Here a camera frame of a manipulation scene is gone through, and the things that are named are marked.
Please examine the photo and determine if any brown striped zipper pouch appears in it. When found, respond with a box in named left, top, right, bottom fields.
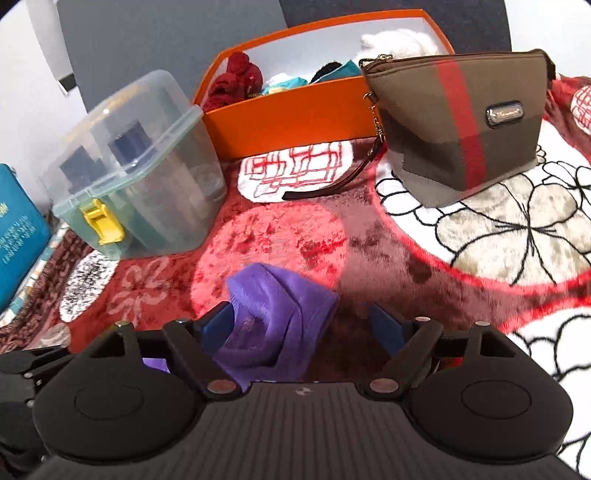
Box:
left=283, top=48, right=557, bottom=208

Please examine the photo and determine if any teal cushion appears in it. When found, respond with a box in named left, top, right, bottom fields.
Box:
left=0, top=164, right=51, bottom=312

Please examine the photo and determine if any teal cloth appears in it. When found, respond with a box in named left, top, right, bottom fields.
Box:
left=318, top=60, right=363, bottom=84

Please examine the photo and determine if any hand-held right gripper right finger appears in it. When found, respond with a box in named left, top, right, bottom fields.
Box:
left=365, top=302, right=515, bottom=400

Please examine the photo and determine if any orange cardboard box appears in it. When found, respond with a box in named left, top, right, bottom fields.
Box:
left=191, top=9, right=458, bottom=160

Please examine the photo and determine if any purple cloth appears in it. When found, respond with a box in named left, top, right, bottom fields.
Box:
left=143, top=263, right=340, bottom=391

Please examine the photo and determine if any black cap bottle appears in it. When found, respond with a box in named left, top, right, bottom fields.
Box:
left=62, top=150, right=100, bottom=190

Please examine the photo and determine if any navy cap bottle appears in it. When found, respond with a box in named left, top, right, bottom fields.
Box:
left=111, top=120, right=155, bottom=164

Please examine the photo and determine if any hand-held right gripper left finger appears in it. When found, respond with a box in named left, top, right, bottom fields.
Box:
left=90, top=300, right=250, bottom=400

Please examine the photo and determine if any dark red knitted cloth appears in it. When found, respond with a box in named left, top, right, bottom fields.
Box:
left=203, top=51, right=264, bottom=112

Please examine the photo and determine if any white plush toy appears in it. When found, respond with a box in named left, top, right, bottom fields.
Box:
left=360, top=28, right=439, bottom=58

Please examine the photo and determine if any black cloth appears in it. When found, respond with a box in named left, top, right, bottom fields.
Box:
left=310, top=59, right=345, bottom=84

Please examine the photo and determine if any clear plastic storage box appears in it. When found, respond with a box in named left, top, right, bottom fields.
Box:
left=41, top=69, right=228, bottom=260

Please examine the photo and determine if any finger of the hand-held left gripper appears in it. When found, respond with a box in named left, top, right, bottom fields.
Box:
left=0, top=347, right=72, bottom=383

